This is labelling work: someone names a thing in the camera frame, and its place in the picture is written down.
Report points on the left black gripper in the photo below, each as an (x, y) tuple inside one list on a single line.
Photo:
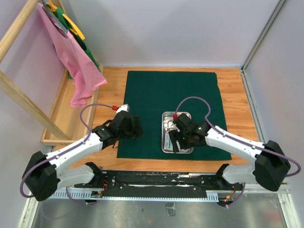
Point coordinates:
[(135, 131)]

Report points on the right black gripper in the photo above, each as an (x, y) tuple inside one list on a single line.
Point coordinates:
[(174, 135)]

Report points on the steel instrument tray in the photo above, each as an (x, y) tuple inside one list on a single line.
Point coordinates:
[(166, 116)]

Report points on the green white packet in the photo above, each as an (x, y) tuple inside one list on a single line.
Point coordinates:
[(168, 147)]

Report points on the dark green surgical cloth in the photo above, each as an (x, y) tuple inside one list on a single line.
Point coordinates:
[(151, 93)]

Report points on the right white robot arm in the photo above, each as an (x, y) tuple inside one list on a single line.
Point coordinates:
[(266, 166)]

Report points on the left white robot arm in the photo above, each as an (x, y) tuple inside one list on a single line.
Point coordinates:
[(46, 173)]

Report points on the steel surgical instruments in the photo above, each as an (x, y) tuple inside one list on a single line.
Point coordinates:
[(169, 126)]

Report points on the wooden clothes rack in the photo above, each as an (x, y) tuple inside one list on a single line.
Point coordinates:
[(32, 64)]

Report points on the pink shirt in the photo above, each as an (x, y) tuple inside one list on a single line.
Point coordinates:
[(87, 77)]

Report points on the green garment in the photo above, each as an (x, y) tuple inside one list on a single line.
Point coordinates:
[(89, 51)]

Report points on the yellow hanger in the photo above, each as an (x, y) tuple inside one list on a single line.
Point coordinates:
[(56, 8)]

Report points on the grey hanger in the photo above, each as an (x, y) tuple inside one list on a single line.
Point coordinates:
[(51, 13)]

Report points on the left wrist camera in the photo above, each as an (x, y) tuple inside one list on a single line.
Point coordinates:
[(124, 107)]

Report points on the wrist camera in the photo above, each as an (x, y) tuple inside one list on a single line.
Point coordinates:
[(124, 107), (182, 121)]

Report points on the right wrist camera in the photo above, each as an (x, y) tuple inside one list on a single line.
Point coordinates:
[(182, 121)]

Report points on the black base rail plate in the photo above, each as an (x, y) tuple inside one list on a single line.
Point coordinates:
[(154, 182)]

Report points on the grey slotted cable duct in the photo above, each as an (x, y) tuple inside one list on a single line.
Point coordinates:
[(185, 195)]

